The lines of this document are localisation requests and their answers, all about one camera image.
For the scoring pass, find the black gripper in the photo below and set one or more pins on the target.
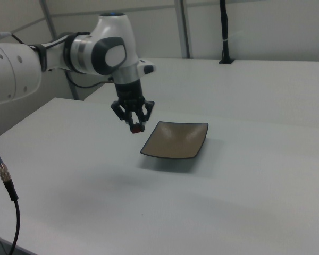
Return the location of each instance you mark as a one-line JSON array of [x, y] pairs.
[[129, 93]]

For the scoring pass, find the grey metal partition post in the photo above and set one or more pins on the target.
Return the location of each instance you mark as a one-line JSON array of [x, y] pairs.
[[183, 26]]

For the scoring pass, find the square tan ceramic plate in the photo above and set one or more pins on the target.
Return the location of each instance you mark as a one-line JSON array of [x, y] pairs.
[[175, 140]]

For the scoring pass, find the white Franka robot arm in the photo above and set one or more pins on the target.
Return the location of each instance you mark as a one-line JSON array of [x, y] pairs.
[[13, 71]]

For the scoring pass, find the red strawberry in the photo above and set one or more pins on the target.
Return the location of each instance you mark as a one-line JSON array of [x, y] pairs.
[[135, 131]]

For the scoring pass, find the black pole with base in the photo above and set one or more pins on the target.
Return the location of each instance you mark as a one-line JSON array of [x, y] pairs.
[[225, 26]]

